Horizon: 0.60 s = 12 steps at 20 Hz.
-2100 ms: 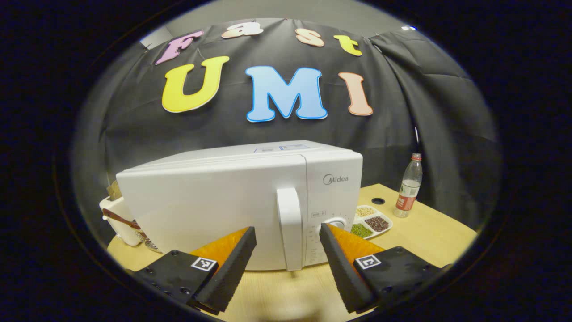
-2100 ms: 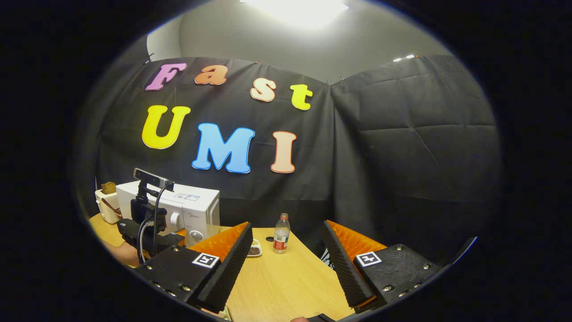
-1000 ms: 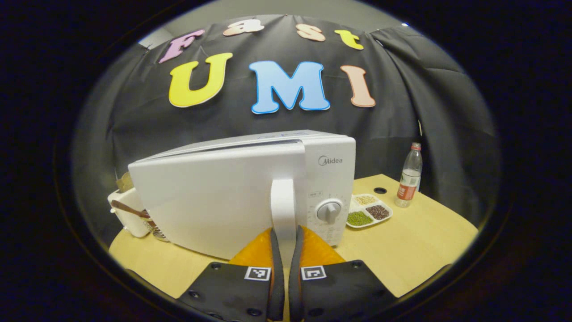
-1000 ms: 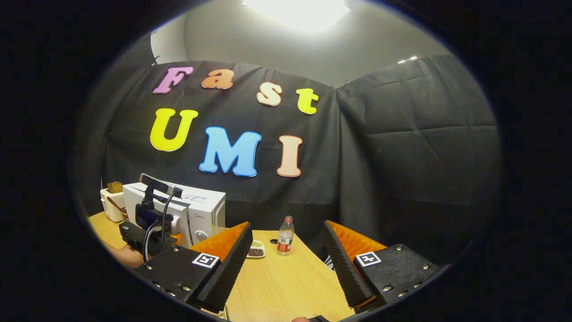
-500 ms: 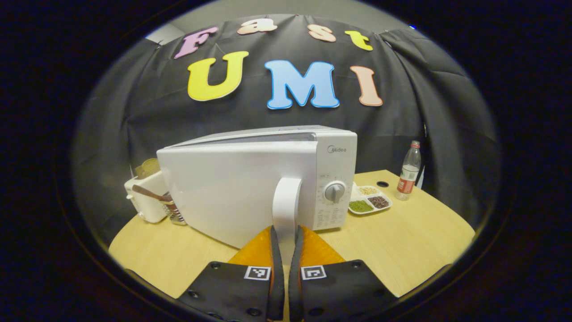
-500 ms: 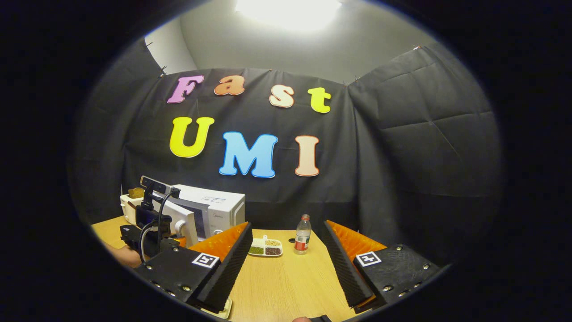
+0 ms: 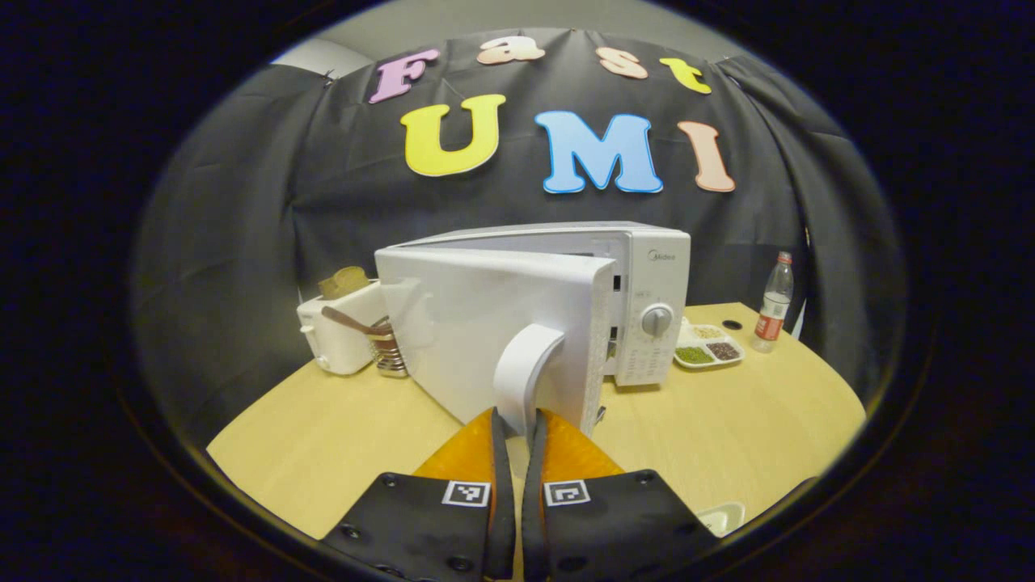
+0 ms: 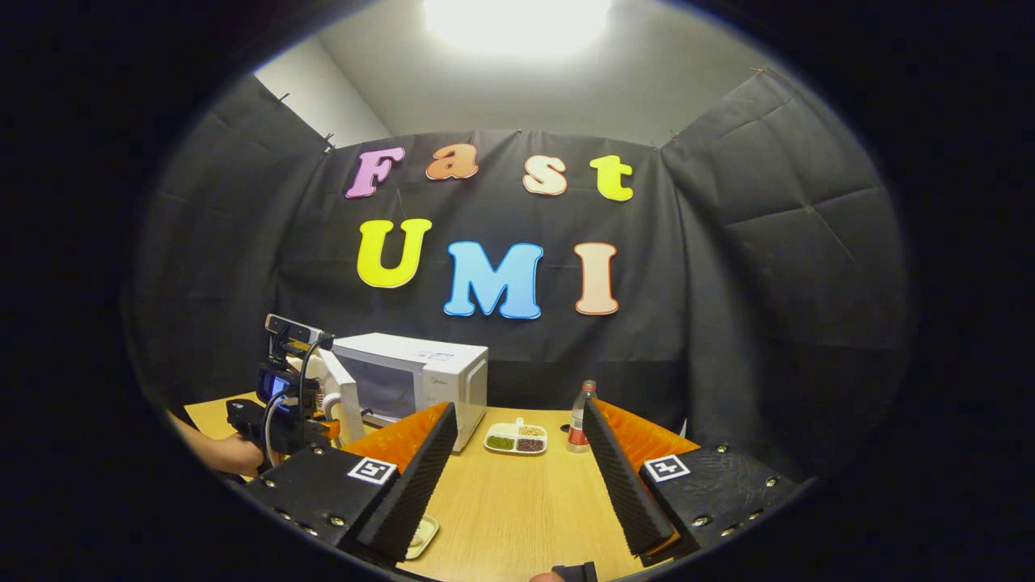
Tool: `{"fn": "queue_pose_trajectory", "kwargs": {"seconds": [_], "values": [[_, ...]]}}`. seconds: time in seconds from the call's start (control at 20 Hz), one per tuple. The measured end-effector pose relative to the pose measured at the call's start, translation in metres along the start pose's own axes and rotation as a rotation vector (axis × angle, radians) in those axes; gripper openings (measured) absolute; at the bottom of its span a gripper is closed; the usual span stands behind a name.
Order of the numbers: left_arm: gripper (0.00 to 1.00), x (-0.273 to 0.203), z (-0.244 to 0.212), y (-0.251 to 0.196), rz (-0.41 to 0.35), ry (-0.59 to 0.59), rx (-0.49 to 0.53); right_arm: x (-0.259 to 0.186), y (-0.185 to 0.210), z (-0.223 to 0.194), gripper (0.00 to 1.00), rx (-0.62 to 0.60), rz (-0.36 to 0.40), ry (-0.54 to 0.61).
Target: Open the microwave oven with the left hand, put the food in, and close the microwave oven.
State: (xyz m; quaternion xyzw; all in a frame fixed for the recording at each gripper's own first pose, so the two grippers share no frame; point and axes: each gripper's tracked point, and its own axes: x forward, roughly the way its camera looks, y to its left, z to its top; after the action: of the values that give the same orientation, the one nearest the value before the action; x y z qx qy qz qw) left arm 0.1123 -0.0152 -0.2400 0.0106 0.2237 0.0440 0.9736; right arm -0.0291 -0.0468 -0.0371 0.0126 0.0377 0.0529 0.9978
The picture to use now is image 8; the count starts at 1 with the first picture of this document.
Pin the black backdrop cloth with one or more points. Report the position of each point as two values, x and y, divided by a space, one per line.
728 267

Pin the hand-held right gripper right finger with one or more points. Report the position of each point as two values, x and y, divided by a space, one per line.
627 493

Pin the red label water bottle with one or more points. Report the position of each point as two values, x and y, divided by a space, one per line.
578 424

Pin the white microwave oven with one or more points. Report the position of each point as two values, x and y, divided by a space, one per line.
437 372

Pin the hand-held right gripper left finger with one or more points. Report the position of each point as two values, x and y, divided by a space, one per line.
408 493

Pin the large ceiling light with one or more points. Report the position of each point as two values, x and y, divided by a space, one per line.
517 24

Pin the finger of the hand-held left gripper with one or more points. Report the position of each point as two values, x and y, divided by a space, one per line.
331 430

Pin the white divided bean dish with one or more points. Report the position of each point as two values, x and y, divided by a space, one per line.
516 439

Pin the pale rectangular tray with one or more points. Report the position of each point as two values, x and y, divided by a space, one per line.
422 537

